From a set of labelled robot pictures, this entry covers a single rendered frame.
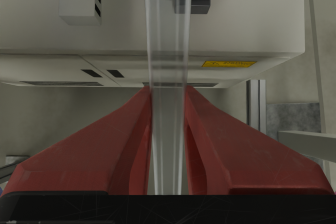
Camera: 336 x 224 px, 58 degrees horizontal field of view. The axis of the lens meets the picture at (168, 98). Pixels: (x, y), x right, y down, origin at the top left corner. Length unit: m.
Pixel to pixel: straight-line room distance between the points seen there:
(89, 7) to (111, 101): 0.68
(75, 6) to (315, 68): 0.94
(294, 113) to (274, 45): 0.68
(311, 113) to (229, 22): 0.75
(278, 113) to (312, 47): 0.27
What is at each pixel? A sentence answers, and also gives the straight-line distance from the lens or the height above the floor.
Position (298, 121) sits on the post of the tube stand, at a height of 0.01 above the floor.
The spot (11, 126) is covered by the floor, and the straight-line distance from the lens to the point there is 1.20.
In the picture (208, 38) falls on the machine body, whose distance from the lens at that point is 0.47.
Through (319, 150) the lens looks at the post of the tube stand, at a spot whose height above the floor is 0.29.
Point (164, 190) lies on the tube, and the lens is 0.16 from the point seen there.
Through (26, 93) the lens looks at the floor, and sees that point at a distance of 1.18.
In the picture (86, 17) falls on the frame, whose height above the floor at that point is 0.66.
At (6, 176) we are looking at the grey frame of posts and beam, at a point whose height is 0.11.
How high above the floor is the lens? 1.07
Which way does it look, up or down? 86 degrees down
